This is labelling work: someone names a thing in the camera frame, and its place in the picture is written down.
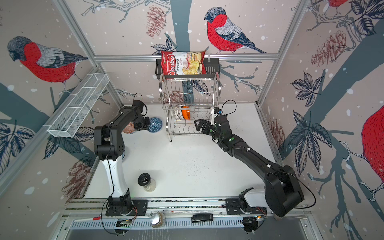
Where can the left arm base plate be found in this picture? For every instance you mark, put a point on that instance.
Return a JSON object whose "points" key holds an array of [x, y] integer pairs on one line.
{"points": [[138, 208]]}

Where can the black remote device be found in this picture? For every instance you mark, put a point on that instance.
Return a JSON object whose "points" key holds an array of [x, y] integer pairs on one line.
{"points": [[202, 217]]}

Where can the orange plastic bowl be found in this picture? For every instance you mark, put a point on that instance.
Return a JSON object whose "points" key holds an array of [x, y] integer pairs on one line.
{"points": [[186, 113]]}

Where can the white wire wall basket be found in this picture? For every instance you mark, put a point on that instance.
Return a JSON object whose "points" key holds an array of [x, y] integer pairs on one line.
{"points": [[81, 102]]}

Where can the red cassava chips bag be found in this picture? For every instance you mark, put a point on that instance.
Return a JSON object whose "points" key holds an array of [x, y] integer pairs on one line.
{"points": [[183, 63]]}

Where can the round silver object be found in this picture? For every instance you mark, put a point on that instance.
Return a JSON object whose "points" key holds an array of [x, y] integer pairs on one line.
{"points": [[157, 219]]}

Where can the white brown lattice bowl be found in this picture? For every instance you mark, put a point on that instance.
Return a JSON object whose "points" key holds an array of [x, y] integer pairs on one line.
{"points": [[175, 114]]}

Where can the steel two-tier dish rack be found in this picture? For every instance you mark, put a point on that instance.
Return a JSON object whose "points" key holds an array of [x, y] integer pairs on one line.
{"points": [[200, 93]]}

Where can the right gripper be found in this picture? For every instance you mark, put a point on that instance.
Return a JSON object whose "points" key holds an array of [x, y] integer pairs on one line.
{"points": [[207, 126]]}

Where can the red patterned bowl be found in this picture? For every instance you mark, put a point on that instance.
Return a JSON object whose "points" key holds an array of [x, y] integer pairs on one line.
{"points": [[129, 129]]}

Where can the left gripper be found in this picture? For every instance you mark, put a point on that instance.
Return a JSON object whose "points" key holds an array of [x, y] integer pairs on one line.
{"points": [[139, 128]]}

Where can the red white screwdriver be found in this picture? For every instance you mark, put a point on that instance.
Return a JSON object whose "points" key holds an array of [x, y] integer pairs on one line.
{"points": [[87, 219]]}

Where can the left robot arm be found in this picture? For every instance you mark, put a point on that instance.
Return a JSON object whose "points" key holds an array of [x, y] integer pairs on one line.
{"points": [[110, 146]]}

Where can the dark blue patterned bowl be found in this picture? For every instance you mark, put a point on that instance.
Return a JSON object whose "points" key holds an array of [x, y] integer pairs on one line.
{"points": [[156, 125]]}

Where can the black lidded glass jar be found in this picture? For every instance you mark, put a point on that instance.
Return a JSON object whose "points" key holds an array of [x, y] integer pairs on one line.
{"points": [[147, 182]]}

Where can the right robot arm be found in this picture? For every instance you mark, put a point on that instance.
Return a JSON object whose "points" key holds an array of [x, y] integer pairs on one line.
{"points": [[282, 188]]}

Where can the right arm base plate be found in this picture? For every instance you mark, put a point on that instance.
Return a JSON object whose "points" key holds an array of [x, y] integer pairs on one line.
{"points": [[233, 207]]}

